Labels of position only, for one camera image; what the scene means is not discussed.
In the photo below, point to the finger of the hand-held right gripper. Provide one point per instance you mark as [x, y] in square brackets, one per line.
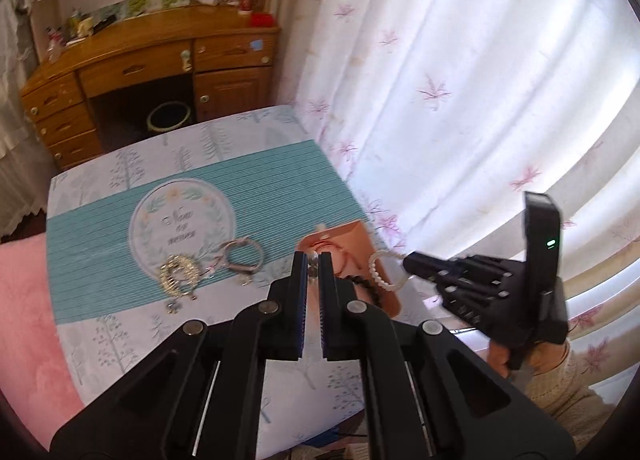
[450, 266]
[467, 302]

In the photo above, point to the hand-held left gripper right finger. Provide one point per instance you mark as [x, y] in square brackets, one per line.
[325, 307]

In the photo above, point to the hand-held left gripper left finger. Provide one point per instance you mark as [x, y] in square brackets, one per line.
[300, 307]

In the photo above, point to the tan leather jewelry tray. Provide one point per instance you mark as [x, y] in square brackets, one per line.
[350, 255]

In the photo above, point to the person's right forearm cream sleeve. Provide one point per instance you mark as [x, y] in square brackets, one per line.
[560, 395]

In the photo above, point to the person's right hand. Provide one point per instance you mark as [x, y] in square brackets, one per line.
[497, 356]

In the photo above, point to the silver bangle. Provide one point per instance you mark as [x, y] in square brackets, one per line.
[252, 265]

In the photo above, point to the small silver charm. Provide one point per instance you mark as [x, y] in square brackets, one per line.
[173, 308]

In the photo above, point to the teal printed tablecloth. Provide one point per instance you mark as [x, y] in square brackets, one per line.
[125, 235]

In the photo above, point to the white floral curtain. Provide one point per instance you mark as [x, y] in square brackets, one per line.
[450, 65]

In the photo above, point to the pink blanket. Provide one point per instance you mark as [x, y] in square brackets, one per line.
[30, 320]

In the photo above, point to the small red box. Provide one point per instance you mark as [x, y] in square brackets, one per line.
[262, 20]

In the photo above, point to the wooden desk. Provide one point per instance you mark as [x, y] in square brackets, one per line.
[150, 40]

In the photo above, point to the white lace cloth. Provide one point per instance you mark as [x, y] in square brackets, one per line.
[15, 115]

